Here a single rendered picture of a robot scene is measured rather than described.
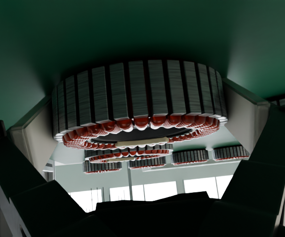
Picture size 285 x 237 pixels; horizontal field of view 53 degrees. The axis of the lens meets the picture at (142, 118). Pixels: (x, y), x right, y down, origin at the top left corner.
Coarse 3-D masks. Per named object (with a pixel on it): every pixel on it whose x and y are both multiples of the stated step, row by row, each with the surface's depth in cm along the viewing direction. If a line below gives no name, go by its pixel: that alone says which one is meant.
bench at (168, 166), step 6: (204, 162) 317; (210, 162) 317; (216, 162) 318; (222, 162) 321; (228, 162) 351; (234, 162) 401; (144, 168) 370; (150, 168) 311; (156, 168) 310; (162, 168) 313; (168, 168) 341; (174, 168) 388
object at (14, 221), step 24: (0, 120) 13; (0, 144) 12; (0, 168) 10; (24, 168) 10; (0, 192) 10; (24, 192) 7; (48, 192) 7; (24, 216) 6; (48, 216) 6; (72, 216) 6; (96, 216) 6
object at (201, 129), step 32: (128, 64) 14; (160, 64) 14; (192, 64) 15; (64, 96) 16; (96, 96) 14; (128, 96) 14; (160, 96) 14; (192, 96) 14; (64, 128) 15; (96, 128) 14; (128, 128) 14; (160, 128) 22; (192, 128) 18
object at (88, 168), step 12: (180, 156) 81; (192, 156) 80; (204, 156) 81; (216, 156) 84; (228, 156) 82; (240, 156) 82; (84, 168) 79; (96, 168) 76; (108, 168) 78; (120, 168) 80; (132, 168) 81
